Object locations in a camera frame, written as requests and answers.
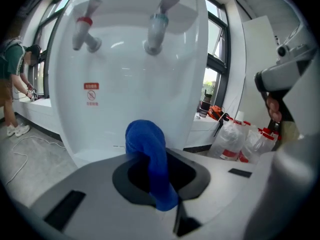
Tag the orange bag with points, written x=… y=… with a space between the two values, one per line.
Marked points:
x=217 y=112

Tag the black framed window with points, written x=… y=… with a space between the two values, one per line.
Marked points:
x=212 y=34
x=47 y=29

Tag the person's right hand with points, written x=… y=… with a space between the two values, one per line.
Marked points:
x=273 y=107

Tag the white water dispenser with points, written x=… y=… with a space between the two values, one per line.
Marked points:
x=130 y=84

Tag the black tumbler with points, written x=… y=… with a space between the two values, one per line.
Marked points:
x=205 y=104

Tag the person's white shirt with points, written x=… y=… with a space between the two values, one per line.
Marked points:
x=307 y=104

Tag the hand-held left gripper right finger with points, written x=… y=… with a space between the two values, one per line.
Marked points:
x=220 y=191

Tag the blue cloth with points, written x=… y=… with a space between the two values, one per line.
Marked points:
x=150 y=146

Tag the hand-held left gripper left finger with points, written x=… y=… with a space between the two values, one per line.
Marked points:
x=100 y=204

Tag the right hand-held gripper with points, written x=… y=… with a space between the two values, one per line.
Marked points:
x=282 y=74

